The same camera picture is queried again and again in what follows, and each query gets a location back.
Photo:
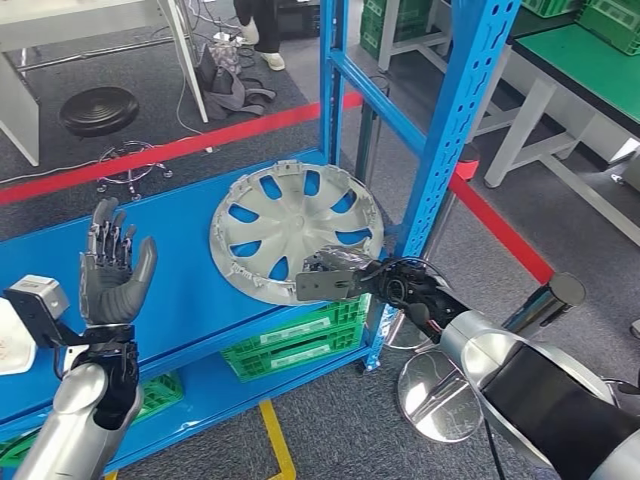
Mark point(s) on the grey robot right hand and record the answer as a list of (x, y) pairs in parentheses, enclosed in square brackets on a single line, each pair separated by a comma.
[(345, 258)]

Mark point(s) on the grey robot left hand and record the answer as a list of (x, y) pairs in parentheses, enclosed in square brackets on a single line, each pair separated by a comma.
[(110, 291)]

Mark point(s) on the silver plastic hubcap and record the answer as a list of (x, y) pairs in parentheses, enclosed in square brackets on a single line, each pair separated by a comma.
[(300, 225)]

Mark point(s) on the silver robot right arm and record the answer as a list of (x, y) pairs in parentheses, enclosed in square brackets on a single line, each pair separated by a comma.
[(550, 404)]

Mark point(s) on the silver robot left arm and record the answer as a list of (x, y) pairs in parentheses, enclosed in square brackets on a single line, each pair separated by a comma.
[(75, 411)]

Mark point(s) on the blue metal shelf rack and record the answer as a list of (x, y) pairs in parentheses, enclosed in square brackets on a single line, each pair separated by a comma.
[(190, 278)]

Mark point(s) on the white plastic cover part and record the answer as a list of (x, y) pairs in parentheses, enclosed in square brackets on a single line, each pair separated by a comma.
[(15, 338)]

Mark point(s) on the green-topped white workbench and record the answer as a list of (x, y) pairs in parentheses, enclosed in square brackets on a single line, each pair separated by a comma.
[(590, 66)]

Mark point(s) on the green plastic crate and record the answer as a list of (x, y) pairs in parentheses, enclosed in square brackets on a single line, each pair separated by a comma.
[(160, 392), (550, 6), (350, 318), (610, 23), (415, 20), (350, 348)]

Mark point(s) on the black stool chrome base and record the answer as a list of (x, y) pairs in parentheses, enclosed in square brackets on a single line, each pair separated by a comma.
[(100, 109)]

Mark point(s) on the black-capped chrome-base stanchion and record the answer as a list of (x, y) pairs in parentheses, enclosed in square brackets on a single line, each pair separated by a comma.
[(440, 397)]

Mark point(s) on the grey bag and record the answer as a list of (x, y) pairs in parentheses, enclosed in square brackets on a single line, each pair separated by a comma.
[(223, 86)]

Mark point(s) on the black box appliance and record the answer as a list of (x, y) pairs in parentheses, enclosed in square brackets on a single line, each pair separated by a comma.
[(300, 20)]

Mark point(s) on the person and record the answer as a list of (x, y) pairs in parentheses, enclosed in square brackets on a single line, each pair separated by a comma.
[(265, 26)]

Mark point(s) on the white power strip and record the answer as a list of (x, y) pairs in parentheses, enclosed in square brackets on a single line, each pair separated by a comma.
[(227, 38)]

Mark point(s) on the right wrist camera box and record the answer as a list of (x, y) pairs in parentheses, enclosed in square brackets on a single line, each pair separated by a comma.
[(320, 286)]

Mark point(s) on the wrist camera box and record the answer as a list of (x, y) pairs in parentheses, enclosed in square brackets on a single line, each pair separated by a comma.
[(32, 311), (320, 286)]

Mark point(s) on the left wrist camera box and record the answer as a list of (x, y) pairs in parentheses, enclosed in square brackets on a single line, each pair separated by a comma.
[(32, 311)]

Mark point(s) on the white frame table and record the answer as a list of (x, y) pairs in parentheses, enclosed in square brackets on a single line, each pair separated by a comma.
[(386, 40)]

